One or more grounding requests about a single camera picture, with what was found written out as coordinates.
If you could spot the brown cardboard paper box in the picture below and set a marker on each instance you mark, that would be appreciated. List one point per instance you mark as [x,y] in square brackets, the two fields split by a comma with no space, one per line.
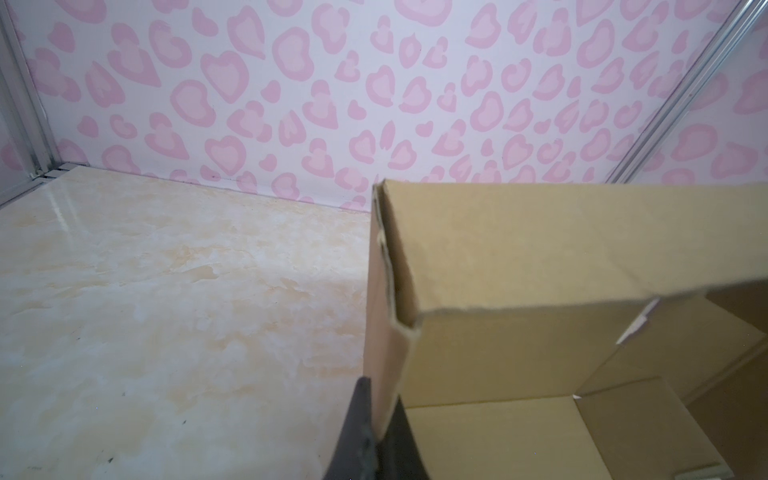
[563,331]

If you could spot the aluminium frame post left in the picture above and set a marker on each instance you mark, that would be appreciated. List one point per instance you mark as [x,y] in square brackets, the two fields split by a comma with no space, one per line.
[29,155]

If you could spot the aluminium frame post right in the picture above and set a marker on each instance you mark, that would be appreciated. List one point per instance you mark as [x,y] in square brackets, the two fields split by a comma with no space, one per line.
[738,24]

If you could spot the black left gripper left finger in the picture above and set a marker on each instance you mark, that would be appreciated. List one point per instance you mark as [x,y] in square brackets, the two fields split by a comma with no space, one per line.
[355,456]

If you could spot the aluminium frame post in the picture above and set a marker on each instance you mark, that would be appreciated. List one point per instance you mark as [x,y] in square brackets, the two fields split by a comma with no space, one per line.
[738,24]
[29,155]

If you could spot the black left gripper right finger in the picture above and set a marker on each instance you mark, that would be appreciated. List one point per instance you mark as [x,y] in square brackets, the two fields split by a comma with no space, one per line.
[397,453]

